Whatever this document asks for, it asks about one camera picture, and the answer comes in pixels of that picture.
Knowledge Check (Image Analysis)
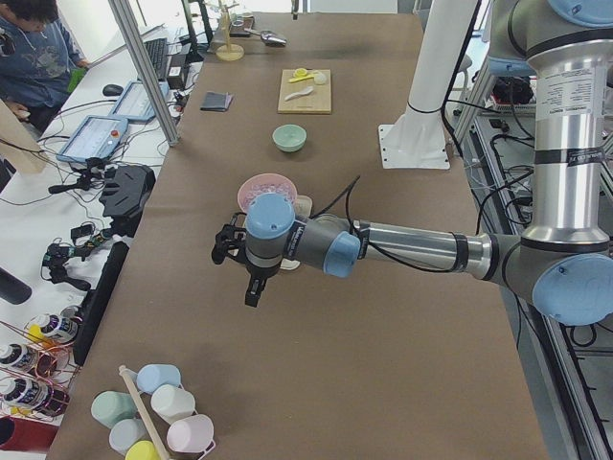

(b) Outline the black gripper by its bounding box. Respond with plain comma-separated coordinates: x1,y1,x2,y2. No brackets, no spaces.
244,262,281,307

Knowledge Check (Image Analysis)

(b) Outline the white ceramic spoon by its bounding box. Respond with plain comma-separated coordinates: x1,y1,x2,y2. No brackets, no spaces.
284,85,314,102

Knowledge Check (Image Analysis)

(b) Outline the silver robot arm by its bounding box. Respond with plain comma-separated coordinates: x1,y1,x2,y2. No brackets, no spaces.
239,1,612,326

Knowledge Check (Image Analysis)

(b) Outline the pink bowl of ice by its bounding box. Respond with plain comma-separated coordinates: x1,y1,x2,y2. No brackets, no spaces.
237,172,298,213

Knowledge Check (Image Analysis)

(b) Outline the mint green bowl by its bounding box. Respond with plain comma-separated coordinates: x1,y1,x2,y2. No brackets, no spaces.
272,124,307,153

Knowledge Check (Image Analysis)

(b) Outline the metal ice scoop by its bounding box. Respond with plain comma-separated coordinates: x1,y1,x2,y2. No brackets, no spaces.
245,28,287,47

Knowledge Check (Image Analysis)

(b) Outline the blue plastic cup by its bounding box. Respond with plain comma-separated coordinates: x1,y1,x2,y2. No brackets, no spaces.
136,363,182,395

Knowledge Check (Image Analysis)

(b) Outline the white plastic cup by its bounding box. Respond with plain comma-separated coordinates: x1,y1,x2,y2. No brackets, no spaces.
150,384,195,425

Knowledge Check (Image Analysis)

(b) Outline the pink plastic cup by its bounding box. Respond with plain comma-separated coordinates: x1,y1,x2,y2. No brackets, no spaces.
167,414,216,453

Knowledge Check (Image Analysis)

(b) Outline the black gamepad controller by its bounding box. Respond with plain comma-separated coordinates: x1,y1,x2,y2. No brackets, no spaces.
99,166,155,219

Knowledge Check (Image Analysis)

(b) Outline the folded grey cloth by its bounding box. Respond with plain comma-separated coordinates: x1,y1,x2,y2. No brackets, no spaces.
199,91,234,112

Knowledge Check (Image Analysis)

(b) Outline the green plastic cup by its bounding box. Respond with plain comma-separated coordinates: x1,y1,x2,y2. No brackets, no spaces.
90,391,137,428

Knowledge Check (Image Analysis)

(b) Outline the bamboo cutting board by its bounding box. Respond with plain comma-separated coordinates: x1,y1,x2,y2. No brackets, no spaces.
277,69,332,115

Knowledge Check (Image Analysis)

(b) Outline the grey plastic cup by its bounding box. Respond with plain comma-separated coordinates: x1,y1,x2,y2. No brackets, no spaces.
108,419,147,455

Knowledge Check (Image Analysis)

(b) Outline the yellow plastic cup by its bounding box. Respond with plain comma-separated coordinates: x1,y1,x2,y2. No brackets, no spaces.
125,440,160,460

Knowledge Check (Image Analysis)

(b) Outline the yellow plastic knife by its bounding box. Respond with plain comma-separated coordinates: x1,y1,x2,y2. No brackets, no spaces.
287,74,315,83

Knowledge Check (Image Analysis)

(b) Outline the upper teach pendant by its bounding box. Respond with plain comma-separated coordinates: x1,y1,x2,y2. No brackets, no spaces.
57,115,128,163

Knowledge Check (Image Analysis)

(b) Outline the wooden cup tree stand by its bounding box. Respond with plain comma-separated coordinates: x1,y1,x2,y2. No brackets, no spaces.
216,1,244,61

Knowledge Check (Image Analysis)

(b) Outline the black keyboard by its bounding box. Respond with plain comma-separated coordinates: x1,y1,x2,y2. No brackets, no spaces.
144,37,169,81

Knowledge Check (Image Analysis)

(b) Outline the person in blue hoodie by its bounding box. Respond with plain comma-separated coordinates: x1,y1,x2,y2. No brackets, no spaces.
1,0,89,132

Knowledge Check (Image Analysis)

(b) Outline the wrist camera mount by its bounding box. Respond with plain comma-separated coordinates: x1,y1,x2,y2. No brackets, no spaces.
211,212,247,265

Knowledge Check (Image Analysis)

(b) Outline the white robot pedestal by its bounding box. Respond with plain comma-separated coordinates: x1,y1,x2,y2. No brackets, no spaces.
378,0,480,170

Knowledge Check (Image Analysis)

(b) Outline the aluminium frame post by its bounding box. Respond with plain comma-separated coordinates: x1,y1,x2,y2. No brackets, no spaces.
108,0,179,147

